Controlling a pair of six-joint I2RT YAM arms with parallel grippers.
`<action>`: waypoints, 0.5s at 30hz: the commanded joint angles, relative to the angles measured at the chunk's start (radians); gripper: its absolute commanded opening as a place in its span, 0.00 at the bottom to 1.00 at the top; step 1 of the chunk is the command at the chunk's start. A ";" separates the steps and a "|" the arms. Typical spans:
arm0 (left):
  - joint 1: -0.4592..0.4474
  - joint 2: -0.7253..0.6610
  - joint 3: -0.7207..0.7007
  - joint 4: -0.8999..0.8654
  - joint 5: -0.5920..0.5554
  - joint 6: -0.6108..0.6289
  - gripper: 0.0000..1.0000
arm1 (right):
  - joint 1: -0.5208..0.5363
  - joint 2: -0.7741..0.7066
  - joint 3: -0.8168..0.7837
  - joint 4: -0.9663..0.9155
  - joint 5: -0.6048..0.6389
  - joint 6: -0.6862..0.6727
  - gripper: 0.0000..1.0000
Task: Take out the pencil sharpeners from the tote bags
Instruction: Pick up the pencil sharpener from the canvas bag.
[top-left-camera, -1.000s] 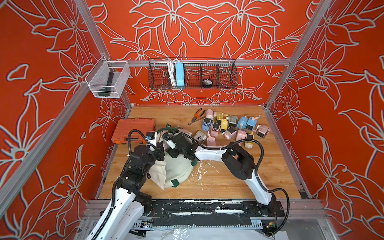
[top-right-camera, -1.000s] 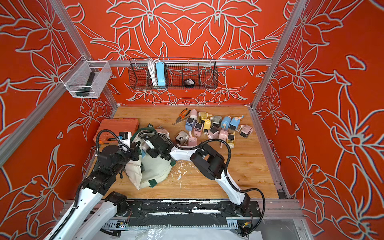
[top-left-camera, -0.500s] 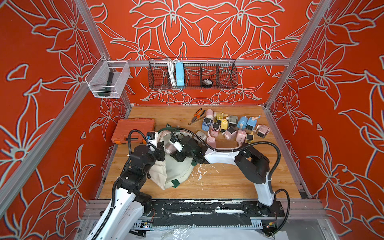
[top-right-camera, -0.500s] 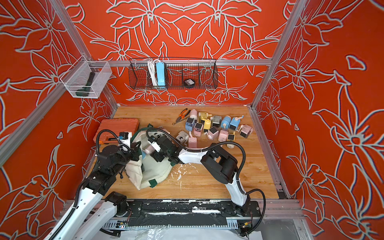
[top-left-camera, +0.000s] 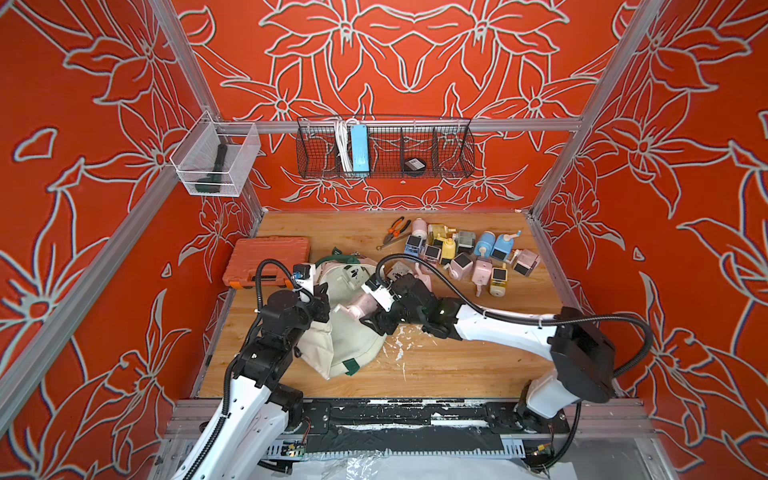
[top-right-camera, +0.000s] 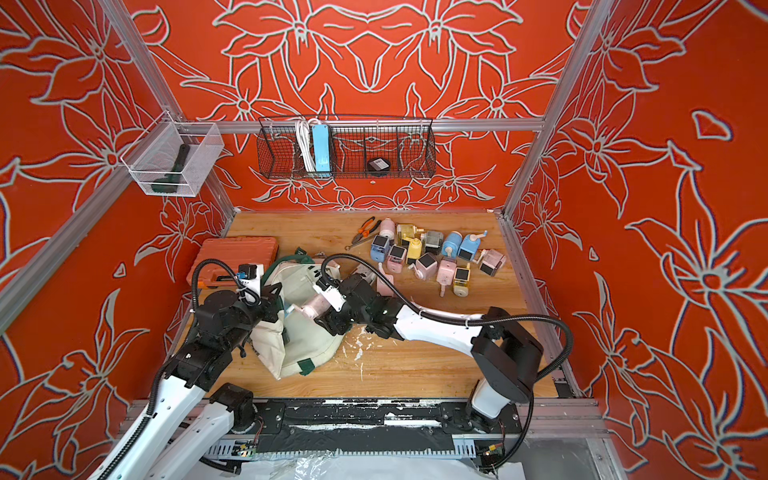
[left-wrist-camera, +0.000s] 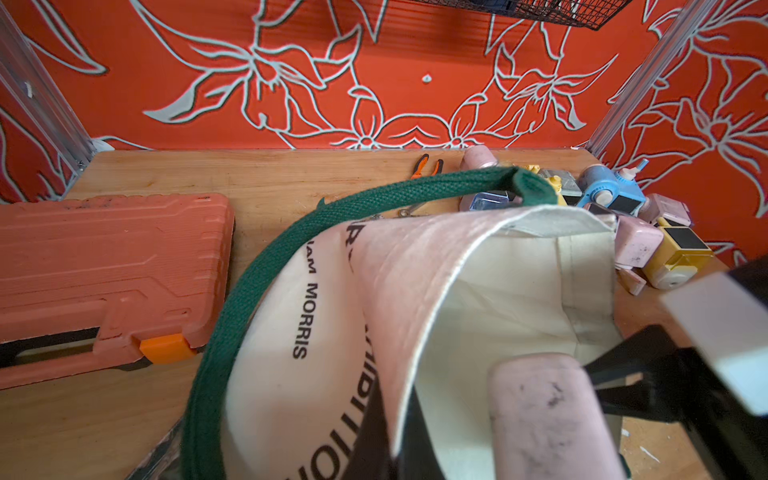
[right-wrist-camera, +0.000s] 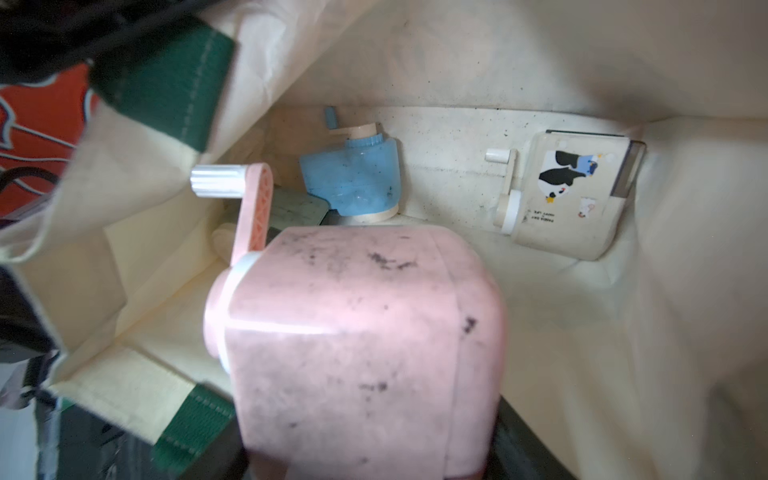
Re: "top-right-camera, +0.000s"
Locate pink square pencil sharpener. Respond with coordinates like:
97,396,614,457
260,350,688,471
376,274,395,297

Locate grey white pencil sharpener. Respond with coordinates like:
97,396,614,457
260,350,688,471
353,265,377,284

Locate cream tote bag green handles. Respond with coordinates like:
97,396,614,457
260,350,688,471
250,256,343,380

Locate blue grey square sharpener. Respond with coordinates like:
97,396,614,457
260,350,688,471
370,235,392,263

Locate pink cube sharpener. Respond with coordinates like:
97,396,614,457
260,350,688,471
413,252,438,281

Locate yellow tall pencil sharpener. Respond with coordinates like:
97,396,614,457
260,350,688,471
407,238,423,264

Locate grey clear pencil sharpener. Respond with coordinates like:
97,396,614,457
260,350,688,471
422,230,444,255

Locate yellow black square sharpener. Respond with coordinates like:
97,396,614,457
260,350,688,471
452,267,471,298

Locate blue crank pencil sharpener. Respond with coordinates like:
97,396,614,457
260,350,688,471
457,231,488,262

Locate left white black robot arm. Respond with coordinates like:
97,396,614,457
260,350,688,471
91,280,283,479

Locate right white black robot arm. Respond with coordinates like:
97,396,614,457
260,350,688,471
313,274,543,419

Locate orange plastic tool case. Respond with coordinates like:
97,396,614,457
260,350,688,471
186,236,279,288

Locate light blue box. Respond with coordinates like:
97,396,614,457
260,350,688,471
312,124,331,175

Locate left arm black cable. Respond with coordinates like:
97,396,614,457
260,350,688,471
95,258,265,480

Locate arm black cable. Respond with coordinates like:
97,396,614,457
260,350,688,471
95,258,265,480
319,253,575,470

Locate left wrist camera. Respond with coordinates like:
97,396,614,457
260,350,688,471
237,263,265,300

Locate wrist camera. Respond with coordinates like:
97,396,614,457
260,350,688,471
237,263,265,300
313,279,346,312

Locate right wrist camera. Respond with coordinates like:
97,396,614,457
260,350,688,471
313,279,346,312

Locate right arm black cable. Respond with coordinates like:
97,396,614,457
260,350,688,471
319,253,575,470

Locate orange handled pliers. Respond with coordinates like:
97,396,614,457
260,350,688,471
345,216,382,251

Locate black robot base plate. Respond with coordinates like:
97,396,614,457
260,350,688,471
205,398,522,461

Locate black wire wall basket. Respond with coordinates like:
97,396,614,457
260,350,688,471
256,114,437,180

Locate clear acrylic wall bin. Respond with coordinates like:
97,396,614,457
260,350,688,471
120,111,224,198

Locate white coiled cable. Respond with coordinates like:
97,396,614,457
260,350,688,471
295,119,316,174

